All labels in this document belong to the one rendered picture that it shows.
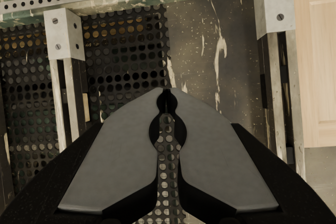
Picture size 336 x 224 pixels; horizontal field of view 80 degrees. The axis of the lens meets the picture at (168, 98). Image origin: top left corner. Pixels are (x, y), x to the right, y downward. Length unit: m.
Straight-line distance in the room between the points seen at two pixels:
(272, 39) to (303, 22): 0.11
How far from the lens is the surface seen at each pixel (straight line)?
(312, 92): 0.60
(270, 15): 0.53
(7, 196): 0.82
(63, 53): 0.59
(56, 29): 0.61
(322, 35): 0.63
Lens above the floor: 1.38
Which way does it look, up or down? 32 degrees down
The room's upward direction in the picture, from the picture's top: 179 degrees clockwise
